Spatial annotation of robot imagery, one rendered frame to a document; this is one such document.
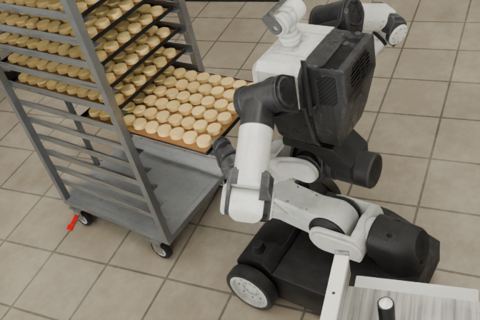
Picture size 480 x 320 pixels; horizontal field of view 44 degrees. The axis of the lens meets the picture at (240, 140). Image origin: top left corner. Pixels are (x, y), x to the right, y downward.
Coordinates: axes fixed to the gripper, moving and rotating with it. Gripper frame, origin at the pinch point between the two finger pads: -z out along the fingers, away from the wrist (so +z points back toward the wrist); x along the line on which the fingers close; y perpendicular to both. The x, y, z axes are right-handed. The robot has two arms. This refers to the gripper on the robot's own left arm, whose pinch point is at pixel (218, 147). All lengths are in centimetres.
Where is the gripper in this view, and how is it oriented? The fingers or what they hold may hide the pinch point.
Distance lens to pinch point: 192.5
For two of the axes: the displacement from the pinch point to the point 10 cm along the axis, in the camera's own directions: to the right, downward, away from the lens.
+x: -2.0, -7.6, -6.2
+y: -8.7, 4.2, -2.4
